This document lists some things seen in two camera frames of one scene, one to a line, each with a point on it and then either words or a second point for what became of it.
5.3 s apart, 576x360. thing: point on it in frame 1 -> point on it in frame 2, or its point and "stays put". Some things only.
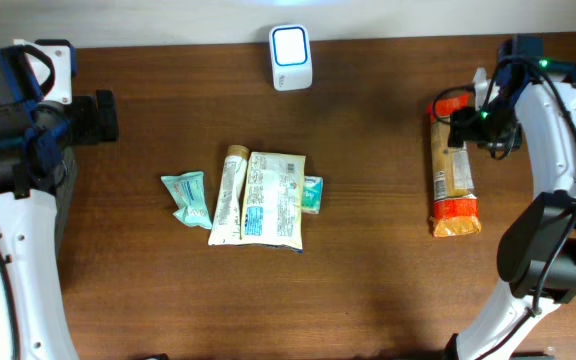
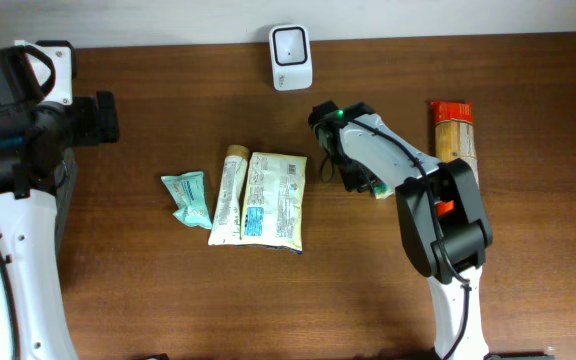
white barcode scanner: x=291 y=57 stays put
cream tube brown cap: x=226 y=228 stays put
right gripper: x=459 y=131 -> x=351 y=183
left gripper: x=90 y=129 stays put
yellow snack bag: x=272 y=213 stays put
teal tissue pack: x=312 y=194 -> x=382 y=190
